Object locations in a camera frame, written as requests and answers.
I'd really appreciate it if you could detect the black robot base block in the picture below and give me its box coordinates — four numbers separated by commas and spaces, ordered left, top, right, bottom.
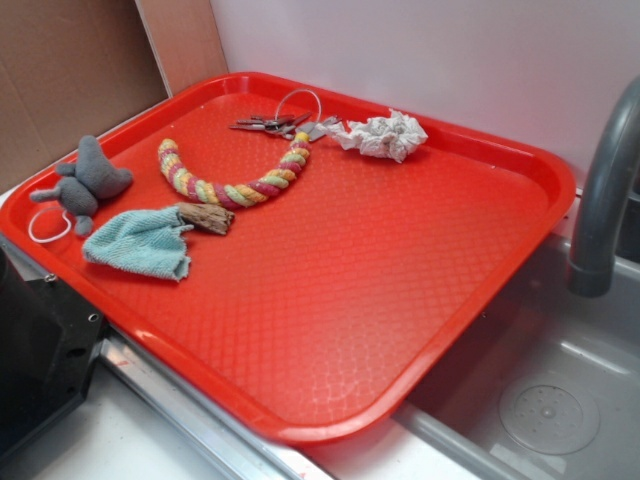
1, 247, 107, 463

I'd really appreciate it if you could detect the light blue cloth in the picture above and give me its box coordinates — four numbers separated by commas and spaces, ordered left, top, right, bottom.
82, 206, 193, 282

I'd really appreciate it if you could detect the red plastic tray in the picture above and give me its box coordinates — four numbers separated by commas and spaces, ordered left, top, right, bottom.
0, 71, 579, 447

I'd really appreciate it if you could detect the brown wood piece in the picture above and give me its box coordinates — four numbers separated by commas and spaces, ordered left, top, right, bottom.
176, 202, 235, 236

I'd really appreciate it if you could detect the crumpled white paper towel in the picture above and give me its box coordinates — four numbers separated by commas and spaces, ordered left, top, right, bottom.
319, 109, 429, 164

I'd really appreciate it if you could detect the grey plush elephant toy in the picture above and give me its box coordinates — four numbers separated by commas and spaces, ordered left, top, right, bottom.
29, 135, 133, 237

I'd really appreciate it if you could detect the grey plastic sink basin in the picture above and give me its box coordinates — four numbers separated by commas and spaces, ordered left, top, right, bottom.
395, 211, 639, 479

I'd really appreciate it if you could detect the white elastic loop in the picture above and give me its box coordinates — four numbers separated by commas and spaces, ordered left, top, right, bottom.
27, 207, 72, 244

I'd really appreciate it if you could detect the round sink drain cover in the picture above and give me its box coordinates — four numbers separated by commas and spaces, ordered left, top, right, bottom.
498, 373, 600, 455

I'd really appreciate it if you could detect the brown cardboard panel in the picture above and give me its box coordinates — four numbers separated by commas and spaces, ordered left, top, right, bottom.
1, 1, 228, 192

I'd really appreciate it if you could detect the grey sink faucet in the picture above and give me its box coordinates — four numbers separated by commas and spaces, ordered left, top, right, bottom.
567, 79, 639, 298

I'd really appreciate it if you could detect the multicolour braided rope toy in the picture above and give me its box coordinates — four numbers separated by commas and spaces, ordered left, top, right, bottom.
157, 132, 311, 210

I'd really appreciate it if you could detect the metal key bunch with ring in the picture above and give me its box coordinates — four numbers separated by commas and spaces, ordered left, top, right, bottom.
229, 88, 341, 143

